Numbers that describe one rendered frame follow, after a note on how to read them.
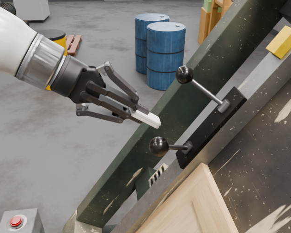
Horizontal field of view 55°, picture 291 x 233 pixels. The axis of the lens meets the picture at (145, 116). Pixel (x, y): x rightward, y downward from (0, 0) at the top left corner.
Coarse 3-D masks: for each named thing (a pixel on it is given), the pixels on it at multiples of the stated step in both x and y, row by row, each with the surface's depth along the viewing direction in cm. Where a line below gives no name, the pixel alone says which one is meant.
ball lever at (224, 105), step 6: (186, 66) 56; (180, 72) 55; (186, 72) 55; (192, 72) 55; (180, 78) 55; (186, 78) 55; (192, 78) 56; (198, 84) 56; (204, 90) 56; (210, 96) 56; (216, 102) 56; (222, 102) 56; (228, 102) 55; (222, 108) 55
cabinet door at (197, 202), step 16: (192, 176) 60; (208, 176) 56; (176, 192) 62; (192, 192) 58; (208, 192) 54; (160, 208) 65; (176, 208) 60; (192, 208) 56; (208, 208) 52; (224, 208) 50; (144, 224) 68; (160, 224) 62; (176, 224) 58; (192, 224) 54; (208, 224) 50; (224, 224) 47
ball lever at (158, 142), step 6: (156, 138) 52; (162, 138) 52; (150, 144) 52; (156, 144) 51; (162, 144) 51; (168, 144) 52; (186, 144) 60; (192, 144) 60; (150, 150) 52; (156, 150) 51; (162, 150) 51; (186, 150) 60
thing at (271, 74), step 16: (272, 64) 51; (288, 64) 50; (256, 80) 53; (272, 80) 51; (256, 96) 53; (272, 96) 53; (240, 112) 54; (256, 112) 55; (224, 128) 56; (240, 128) 56; (208, 144) 57; (224, 144) 58; (176, 160) 64; (192, 160) 59; (208, 160) 60; (160, 176) 67; (176, 176) 61; (160, 192) 64; (144, 208) 67; (128, 224) 70
